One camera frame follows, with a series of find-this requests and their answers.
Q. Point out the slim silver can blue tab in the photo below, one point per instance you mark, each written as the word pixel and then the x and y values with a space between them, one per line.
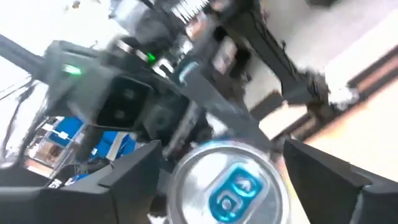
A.
pixel 230 186

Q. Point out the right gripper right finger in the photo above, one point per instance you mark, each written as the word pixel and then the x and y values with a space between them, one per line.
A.
pixel 342 196

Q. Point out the blue plastic bin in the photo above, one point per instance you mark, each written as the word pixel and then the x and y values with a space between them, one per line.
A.
pixel 71 127

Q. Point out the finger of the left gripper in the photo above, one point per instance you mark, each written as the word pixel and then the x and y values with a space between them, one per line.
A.
pixel 224 109

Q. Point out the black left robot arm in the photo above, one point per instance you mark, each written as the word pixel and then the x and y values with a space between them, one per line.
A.
pixel 18 53

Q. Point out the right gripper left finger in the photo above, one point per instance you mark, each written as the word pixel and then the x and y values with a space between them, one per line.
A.
pixel 77 205

